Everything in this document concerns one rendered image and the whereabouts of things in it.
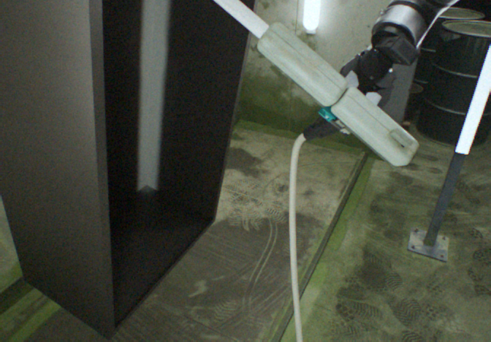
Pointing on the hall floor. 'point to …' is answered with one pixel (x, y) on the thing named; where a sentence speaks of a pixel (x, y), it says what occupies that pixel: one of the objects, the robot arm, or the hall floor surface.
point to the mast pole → (444, 198)
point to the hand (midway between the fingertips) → (341, 118)
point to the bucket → (413, 100)
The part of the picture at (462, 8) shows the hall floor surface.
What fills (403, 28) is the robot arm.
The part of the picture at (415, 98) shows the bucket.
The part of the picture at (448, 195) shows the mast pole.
